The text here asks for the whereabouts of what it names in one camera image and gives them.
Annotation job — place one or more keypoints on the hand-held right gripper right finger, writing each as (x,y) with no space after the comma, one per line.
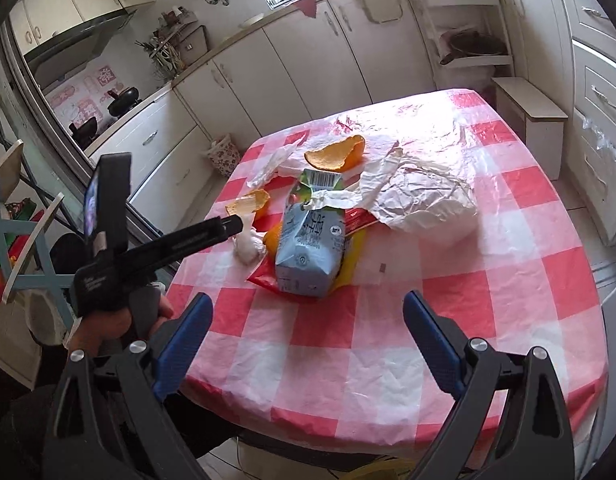
(433,345)

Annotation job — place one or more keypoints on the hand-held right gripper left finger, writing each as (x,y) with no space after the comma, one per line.
(180,345)

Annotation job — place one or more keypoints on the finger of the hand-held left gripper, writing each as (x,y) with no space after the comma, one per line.
(203,237)

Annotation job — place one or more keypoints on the white tissue ball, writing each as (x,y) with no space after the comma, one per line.
(248,247)

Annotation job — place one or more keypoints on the small clear yellow packet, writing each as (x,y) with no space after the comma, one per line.
(253,202)

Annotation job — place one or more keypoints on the orange peel piece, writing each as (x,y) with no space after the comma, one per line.
(271,240)

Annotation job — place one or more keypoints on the white plastic bag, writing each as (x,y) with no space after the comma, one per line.
(275,165)

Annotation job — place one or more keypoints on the yellow cardboard box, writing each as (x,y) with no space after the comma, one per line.
(352,260)

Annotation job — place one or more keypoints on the large white wrapper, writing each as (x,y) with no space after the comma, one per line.
(423,205)

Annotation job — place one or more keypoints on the beige red snack packet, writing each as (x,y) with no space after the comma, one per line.
(363,219)

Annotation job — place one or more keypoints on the large orange peel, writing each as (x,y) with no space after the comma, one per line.
(333,157)

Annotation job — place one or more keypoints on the person's left hand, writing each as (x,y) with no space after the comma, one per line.
(108,325)

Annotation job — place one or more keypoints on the red white checkered tablecloth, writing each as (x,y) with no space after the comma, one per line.
(388,360)

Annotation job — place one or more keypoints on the black pot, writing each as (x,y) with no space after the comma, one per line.
(85,132)

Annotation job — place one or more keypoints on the floral waste bin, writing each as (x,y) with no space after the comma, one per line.
(223,157)

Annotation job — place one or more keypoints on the blue white shelf rack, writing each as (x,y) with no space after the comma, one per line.
(8,225)

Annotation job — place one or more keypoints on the black wok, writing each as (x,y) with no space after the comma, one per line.
(123,102)

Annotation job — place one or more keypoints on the range hood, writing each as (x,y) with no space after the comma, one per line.
(78,40)

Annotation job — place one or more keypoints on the utensil rack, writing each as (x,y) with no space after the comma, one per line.
(180,42)

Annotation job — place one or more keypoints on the white lower kitchen cabinets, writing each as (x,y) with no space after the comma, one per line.
(308,60)

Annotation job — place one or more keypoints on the white bowl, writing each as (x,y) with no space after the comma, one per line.
(251,21)

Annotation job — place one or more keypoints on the red pennant cloth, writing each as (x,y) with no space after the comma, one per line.
(305,6)

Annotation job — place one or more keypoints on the white step stool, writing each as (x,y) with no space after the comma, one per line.
(530,110)

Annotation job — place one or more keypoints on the thin clear hanging bag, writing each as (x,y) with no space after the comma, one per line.
(600,137)

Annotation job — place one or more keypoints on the white corner shelf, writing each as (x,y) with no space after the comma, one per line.
(468,62)

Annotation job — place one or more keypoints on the black pan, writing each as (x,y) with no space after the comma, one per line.
(475,45)

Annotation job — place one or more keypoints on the white drawer cabinet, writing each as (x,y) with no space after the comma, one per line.
(603,60)

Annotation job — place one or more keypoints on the pink wall sticker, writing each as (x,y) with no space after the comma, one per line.
(83,100)

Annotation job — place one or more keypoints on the grey sliding door frame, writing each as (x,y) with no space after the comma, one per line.
(25,85)

